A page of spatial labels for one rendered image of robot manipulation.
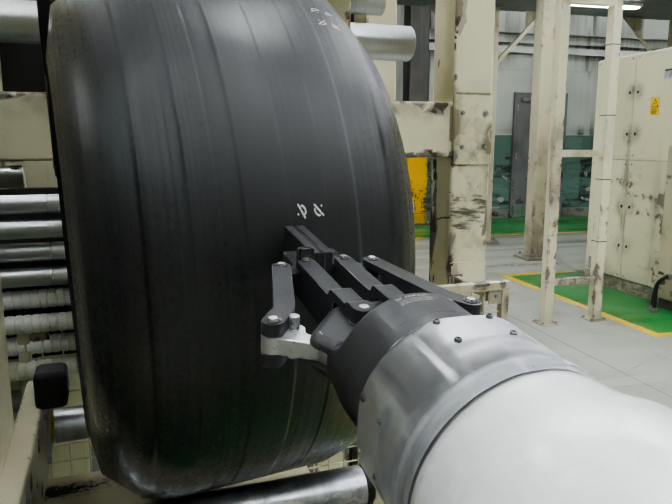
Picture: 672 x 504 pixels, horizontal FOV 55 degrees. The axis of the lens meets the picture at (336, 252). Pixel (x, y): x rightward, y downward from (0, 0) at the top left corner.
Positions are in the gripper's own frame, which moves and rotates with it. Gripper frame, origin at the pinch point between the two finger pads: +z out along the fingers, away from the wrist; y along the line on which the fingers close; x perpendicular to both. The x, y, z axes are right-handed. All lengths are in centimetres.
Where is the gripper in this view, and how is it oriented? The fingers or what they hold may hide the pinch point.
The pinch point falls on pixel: (306, 257)
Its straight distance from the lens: 46.0
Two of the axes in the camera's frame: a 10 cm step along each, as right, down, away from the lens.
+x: -0.5, 9.5, 3.0
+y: -9.4, 0.6, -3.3
